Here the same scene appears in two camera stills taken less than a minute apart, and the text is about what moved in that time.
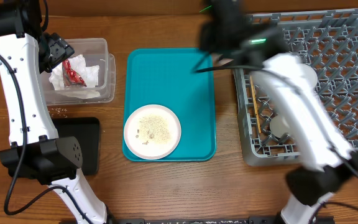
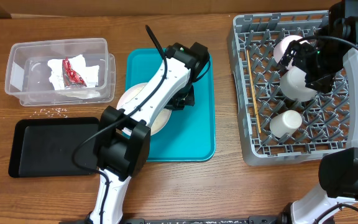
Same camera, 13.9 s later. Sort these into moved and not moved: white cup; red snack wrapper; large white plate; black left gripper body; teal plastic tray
Moved: black left gripper body; large white plate
Not moved: teal plastic tray; red snack wrapper; white cup
